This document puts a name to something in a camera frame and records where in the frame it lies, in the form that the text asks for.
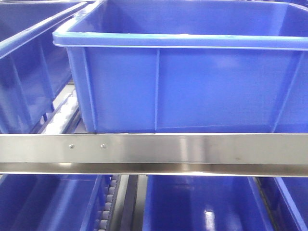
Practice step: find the blue bin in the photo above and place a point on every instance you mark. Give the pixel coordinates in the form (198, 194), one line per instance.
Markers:
(30, 202)
(201, 203)
(287, 199)

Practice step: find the blue bin lower left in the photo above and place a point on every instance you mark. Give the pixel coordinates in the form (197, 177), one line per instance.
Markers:
(30, 202)

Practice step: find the blue bin lower right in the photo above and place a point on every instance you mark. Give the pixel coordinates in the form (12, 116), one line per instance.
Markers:
(287, 199)

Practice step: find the lower shelf roller track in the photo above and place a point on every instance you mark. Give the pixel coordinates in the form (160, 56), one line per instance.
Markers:
(109, 195)

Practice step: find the blue crate upper left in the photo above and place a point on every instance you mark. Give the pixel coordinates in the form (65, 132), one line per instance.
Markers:
(33, 71)

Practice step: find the blue target box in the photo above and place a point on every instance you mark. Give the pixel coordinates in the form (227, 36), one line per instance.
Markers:
(145, 66)

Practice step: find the shelf roller track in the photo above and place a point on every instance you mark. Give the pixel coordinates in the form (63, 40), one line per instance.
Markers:
(62, 117)
(109, 195)

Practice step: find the blue bin lower centre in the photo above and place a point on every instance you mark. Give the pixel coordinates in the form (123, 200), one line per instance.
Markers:
(201, 203)

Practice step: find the upper shelf roller track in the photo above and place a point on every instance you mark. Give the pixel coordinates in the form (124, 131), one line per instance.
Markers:
(62, 117)

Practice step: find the steel front rack rail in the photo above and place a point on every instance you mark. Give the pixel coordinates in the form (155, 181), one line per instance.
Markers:
(239, 154)

